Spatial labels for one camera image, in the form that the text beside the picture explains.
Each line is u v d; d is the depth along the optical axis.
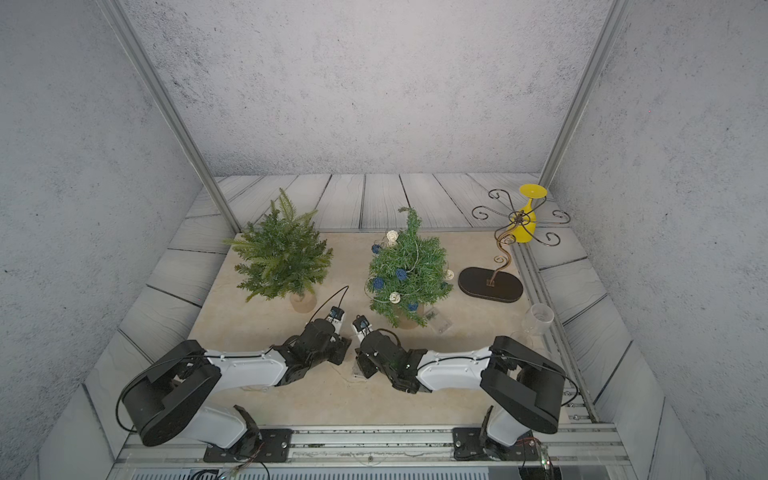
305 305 0.96
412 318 0.79
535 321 0.76
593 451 0.73
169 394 0.44
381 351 0.63
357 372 0.74
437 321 0.96
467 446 0.73
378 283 0.75
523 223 0.80
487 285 1.03
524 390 0.43
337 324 0.81
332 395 0.81
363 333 0.74
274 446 0.73
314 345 0.70
